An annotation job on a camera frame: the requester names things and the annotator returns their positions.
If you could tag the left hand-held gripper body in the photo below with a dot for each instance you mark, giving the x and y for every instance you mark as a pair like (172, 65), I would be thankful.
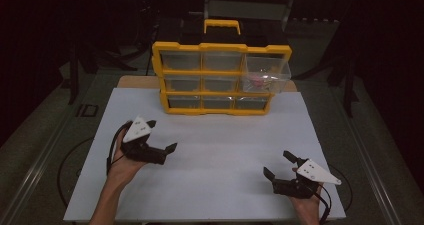
(141, 148)

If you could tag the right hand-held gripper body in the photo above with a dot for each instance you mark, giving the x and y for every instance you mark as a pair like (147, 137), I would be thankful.
(300, 186)

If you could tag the clear plastic drawer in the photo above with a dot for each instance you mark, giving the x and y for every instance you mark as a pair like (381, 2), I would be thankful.
(266, 68)

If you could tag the person's right hand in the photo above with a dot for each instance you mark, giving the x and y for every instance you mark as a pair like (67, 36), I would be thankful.
(308, 210)

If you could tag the person's left hand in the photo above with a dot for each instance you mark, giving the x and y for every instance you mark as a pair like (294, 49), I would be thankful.
(125, 170)

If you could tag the white table board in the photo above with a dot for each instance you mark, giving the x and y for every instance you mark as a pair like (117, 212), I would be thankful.
(206, 178)

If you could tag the set of closed clear drawers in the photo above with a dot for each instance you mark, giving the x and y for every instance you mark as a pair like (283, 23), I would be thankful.
(181, 83)

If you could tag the yellow organizer cabinet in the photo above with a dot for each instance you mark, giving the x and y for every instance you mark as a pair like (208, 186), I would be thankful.
(176, 46)

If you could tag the black tripod stand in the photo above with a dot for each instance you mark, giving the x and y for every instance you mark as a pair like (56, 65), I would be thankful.
(75, 71)
(348, 85)

